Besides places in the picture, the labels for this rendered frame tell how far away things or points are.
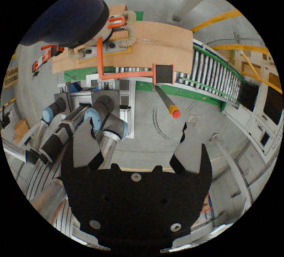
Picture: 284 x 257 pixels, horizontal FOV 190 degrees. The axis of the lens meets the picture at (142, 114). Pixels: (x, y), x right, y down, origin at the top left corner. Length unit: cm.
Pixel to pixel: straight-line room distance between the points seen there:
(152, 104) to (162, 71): 144
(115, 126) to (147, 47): 57
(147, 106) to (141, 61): 123
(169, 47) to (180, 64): 16
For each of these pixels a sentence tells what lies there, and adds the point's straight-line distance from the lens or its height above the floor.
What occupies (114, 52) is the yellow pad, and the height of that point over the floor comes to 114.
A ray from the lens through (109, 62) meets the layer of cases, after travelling 115.
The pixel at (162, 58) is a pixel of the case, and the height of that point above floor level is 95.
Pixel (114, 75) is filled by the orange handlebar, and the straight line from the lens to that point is 38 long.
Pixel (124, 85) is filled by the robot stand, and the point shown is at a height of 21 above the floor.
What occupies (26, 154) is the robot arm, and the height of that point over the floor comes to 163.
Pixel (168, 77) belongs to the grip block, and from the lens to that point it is 37.
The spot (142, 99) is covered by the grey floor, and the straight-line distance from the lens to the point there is 173.
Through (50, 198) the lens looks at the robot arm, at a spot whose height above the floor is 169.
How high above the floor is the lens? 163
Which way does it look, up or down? 62 degrees down
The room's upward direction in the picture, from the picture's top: 179 degrees clockwise
